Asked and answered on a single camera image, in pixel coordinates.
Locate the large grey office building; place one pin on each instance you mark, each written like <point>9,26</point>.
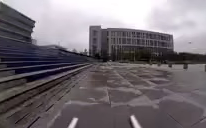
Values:
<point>131,41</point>

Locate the robot's own part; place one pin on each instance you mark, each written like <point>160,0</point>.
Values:
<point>135,121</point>
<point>72,122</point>

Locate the wide grey stone steps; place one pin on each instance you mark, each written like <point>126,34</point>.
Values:
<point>27,76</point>

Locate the row of bollards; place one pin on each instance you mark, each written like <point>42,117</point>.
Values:
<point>185,66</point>

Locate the grey layered building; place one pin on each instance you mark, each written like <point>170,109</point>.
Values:
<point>11,23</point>

